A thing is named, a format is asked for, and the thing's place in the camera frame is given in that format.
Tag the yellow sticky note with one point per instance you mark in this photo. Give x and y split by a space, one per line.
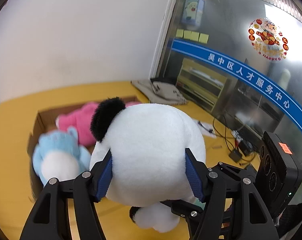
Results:
187 34
195 35
203 37
180 33

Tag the light blue plush toy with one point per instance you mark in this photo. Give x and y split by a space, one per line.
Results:
58 155

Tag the grey fabric bag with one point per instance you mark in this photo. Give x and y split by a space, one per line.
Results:
163 91

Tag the white plush dog toy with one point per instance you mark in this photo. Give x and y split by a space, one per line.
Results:
146 150

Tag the white power strip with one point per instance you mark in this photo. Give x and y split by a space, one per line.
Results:
236 133

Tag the black adapter box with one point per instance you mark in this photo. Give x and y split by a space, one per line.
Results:
234 154

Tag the brown cardboard box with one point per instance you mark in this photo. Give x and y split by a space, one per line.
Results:
42 120

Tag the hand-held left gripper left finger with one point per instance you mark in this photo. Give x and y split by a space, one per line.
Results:
104 177

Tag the blue banner strip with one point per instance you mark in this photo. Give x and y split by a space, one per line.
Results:
241 67

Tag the pink plush toy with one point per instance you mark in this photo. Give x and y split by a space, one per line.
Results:
78 122

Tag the blue cartoon poster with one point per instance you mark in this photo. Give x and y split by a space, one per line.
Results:
193 8

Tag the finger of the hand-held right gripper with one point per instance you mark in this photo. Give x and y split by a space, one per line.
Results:
231 169
188 212

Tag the white paper sheet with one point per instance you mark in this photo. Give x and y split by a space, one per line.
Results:
206 130

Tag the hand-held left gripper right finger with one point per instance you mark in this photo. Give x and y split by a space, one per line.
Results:
193 177

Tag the person's right forearm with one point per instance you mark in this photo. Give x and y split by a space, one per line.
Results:
294 218

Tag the yellow shelf unit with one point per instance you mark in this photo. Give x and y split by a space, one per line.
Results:
201 85

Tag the red cartoon window sticker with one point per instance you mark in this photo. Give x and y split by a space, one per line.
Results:
267 40

